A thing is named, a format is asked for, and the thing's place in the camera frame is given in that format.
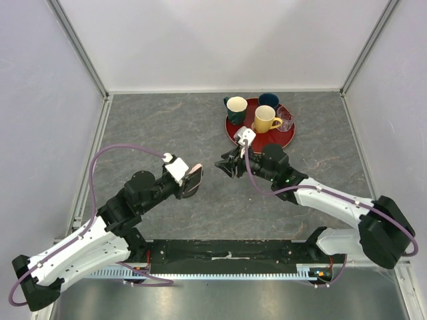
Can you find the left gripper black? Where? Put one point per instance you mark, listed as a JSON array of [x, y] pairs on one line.
[[179, 190]]

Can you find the left aluminium frame post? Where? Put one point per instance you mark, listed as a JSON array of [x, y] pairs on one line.
[[77, 45]]

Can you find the dark blue mug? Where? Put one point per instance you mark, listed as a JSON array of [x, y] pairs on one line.
[[269, 99]]

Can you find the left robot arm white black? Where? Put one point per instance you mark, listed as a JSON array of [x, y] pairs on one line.
[[109, 237]]

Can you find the clear glass cup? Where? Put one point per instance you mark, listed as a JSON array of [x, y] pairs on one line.
[[287, 119]]

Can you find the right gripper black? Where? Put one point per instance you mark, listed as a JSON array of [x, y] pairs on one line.
[[235, 158]]

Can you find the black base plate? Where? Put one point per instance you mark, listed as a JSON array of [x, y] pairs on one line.
[[227, 256]]

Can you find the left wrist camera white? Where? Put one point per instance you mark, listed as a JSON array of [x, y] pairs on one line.
[[176, 167]]

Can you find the aluminium frame post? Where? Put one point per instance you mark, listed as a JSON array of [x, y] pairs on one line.
[[369, 44], [77, 45]]

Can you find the green mug cream inside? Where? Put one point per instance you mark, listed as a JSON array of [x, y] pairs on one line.
[[236, 109]]

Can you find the phone with pink case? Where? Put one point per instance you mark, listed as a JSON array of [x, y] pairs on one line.
[[192, 181]]

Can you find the right aluminium frame post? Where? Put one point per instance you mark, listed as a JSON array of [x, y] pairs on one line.
[[369, 44]]

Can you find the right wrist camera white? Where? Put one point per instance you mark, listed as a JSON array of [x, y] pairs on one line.
[[244, 136]]

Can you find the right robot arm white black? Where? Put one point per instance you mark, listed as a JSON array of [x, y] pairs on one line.
[[378, 228]]

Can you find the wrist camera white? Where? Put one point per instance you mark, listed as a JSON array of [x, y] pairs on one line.
[[176, 167], [244, 136]]

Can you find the yellow mug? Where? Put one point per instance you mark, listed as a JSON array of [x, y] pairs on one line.
[[265, 119]]

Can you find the slotted cable duct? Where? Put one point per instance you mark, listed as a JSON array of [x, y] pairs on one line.
[[302, 273]]

